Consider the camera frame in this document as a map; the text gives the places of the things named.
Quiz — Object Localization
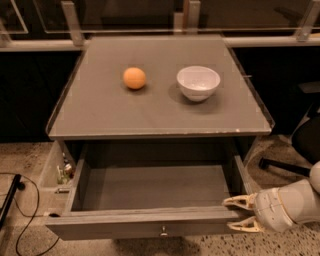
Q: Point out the grey top drawer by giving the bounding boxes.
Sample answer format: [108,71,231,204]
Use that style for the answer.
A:
[46,138,252,240]

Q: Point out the metal window rail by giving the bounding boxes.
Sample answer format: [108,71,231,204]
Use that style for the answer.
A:
[0,0,320,53]

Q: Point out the clear plastic bin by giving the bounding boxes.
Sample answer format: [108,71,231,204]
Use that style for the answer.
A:
[38,140,83,196]

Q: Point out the grey drawer cabinet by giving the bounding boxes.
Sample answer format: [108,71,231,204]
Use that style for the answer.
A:
[45,34,276,174]

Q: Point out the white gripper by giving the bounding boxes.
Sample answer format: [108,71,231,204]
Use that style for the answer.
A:
[222,188,295,233]

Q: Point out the white bowl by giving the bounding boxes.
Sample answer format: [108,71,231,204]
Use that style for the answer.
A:
[176,66,221,102]

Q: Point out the black office chair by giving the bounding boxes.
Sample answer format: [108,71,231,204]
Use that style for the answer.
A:
[258,81,320,177]

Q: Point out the black floor stand leg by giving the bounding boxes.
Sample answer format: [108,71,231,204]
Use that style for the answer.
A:
[0,174,21,230]

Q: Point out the orange ball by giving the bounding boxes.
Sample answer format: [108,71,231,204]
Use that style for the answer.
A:
[123,67,146,90]

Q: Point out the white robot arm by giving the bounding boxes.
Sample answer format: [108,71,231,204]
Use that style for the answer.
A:
[222,162,320,233]

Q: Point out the black cable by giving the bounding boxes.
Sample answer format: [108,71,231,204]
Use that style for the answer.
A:
[0,172,61,256]

